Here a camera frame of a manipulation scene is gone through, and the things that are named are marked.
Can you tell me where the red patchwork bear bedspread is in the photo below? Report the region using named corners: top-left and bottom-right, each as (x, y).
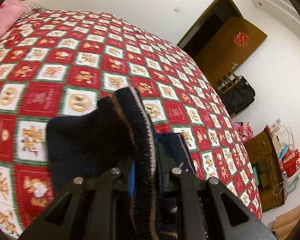
top-left (0, 10), bottom-right (262, 239)

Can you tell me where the red gift bag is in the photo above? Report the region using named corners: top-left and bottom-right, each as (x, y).
top-left (282, 149), bottom-right (300, 172)

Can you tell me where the striped pillow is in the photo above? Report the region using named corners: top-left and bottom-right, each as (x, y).
top-left (21, 0), bottom-right (45, 18)

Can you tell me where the dark wooden door frame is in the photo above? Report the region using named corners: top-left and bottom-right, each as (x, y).
top-left (178, 0), bottom-right (243, 58)

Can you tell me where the brown wooden nightstand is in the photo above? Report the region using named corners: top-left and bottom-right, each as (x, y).
top-left (244, 127), bottom-right (285, 212)

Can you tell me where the red double happiness decoration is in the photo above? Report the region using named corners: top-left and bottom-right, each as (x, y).
top-left (233, 31), bottom-right (249, 47)

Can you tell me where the wooden chair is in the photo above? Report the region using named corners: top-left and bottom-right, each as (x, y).
top-left (215, 70), bottom-right (240, 95)

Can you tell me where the pink folded blanket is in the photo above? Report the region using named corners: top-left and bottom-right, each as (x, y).
top-left (0, 0), bottom-right (26, 38)

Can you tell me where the red plaid cloth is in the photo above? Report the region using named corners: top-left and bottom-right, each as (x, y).
top-left (234, 121), bottom-right (253, 143)

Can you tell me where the brown wooden door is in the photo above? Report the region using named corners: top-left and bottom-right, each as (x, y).
top-left (193, 17), bottom-right (267, 87)

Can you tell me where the navy patterned knit sweater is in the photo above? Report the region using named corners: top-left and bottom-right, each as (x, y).
top-left (46, 87), bottom-right (196, 239)

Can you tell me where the black bag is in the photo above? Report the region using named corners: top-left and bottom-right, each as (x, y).
top-left (220, 76), bottom-right (256, 116)

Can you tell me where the cardboard box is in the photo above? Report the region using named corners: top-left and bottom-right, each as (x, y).
top-left (268, 205), bottom-right (300, 240)

